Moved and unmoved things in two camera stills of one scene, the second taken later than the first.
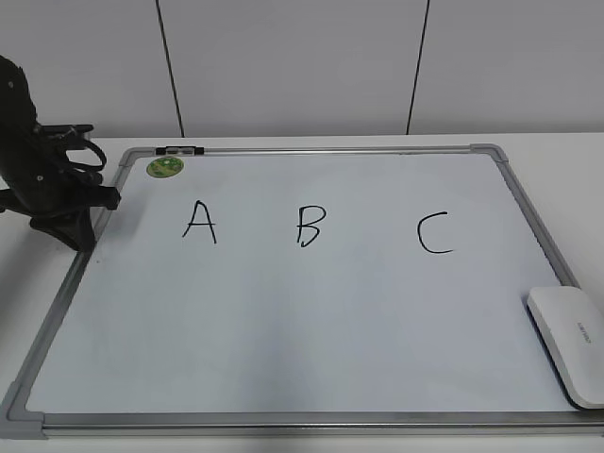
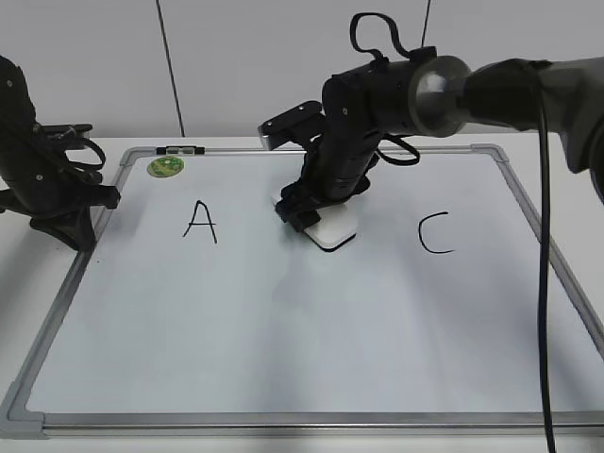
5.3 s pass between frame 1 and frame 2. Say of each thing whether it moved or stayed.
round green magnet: stayed
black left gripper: stayed
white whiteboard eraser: moved
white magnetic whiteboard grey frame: stayed
